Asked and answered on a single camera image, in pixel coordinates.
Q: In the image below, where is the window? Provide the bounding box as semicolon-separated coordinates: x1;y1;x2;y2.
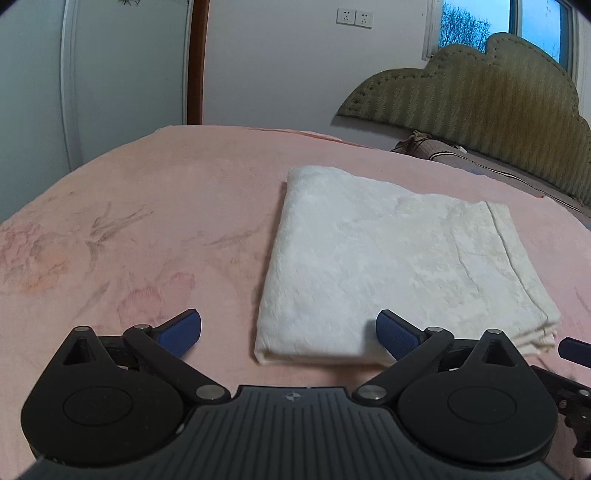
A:
424;0;579;78

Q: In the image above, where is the white textured blanket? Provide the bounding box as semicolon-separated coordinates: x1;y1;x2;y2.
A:
254;165;562;370

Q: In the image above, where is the brown wooden door frame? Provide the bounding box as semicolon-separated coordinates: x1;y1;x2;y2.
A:
185;0;211;127

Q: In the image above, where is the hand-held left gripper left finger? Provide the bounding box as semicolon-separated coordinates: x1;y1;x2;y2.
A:
46;308;232;407

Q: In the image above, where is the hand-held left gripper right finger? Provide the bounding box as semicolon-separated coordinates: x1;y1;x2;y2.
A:
352;309;536;406

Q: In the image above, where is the white door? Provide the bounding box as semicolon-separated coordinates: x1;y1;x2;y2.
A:
0;0;191;223

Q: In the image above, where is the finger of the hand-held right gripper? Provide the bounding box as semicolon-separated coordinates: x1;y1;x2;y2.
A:
558;337;591;366

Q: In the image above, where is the brown pillow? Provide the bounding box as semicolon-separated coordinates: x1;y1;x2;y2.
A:
391;130;591;219

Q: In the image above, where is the olive upholstered headboard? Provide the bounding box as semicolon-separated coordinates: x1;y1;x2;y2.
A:
335;32;591;206

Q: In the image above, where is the pink floral blanket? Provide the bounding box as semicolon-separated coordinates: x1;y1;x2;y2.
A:
0;125;591;480

